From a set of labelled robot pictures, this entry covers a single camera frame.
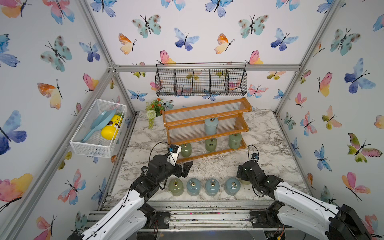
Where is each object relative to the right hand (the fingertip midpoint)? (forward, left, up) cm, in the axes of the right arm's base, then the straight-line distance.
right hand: (246, 168), depth 86 cm
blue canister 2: (-12, +19, +2) cm, 23 cm away
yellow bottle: (+2, +68, +26) cm, 73 cm away
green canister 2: (+9, +35, +2) cm, 36 cm away
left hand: (-2, +33, +12) cm, 35 cm away
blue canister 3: (-11, +9, +3) cm, 15 cm away
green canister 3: (+13, +20, +3) cm, 24 cm away
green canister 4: (+16, +5, +3) cm, 18 cm away
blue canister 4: (+17, +21, +16) cm, 31 cm away
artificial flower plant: (+37, +59, +9) cm, 70 cm away
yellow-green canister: (-7, +2, -3) cm, 8 cm away
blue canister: (-12, +29, +2) cm, 31 cm away
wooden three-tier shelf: (+20, +26, +8) cm, 34 cm away
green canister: (-13, +38, +2) cm, 40 cm away
